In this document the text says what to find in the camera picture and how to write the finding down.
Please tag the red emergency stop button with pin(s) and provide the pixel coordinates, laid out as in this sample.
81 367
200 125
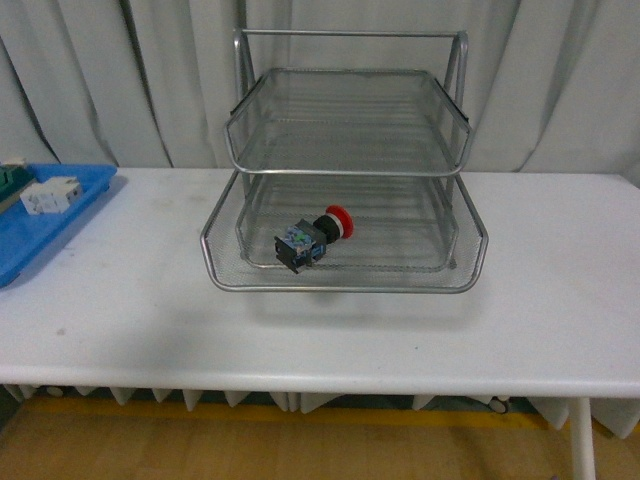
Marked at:
304 244

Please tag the silver mesh tray rack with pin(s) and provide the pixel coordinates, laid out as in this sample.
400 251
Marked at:
388 145

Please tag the white circuit breaker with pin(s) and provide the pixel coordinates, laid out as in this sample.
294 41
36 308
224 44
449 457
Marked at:
55 195

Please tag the white curtain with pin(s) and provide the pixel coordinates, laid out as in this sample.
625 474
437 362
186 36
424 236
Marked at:
551 86

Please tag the blue plastic tray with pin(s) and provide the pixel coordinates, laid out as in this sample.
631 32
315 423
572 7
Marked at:
24 236

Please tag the white table leg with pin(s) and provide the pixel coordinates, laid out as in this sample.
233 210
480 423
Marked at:
581 430

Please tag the green knife switch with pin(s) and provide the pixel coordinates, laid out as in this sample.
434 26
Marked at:
15 177

